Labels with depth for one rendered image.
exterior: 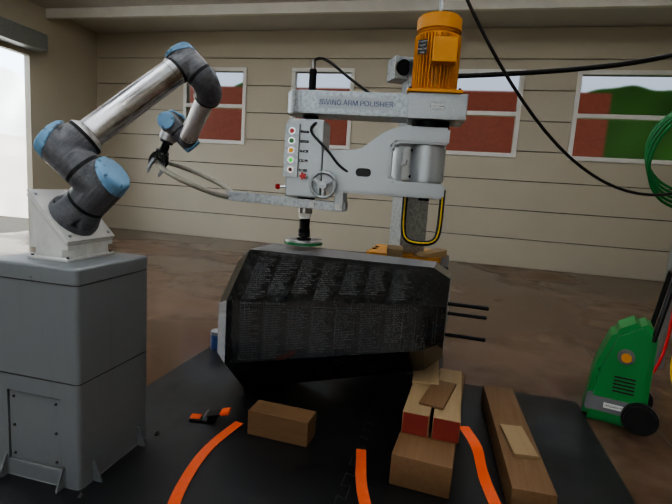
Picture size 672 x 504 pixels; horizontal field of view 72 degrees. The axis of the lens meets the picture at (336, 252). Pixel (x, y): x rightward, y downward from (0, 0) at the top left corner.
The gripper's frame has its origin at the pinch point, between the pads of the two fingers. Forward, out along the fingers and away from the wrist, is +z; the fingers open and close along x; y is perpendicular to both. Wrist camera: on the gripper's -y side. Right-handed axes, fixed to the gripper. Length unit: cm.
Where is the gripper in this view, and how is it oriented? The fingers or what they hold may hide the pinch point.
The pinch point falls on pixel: (153, 172)
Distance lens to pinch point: 285.7
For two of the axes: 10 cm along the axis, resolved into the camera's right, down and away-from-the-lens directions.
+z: -4.4, 8.8, 1.8
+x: 8.4, 3.3, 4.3
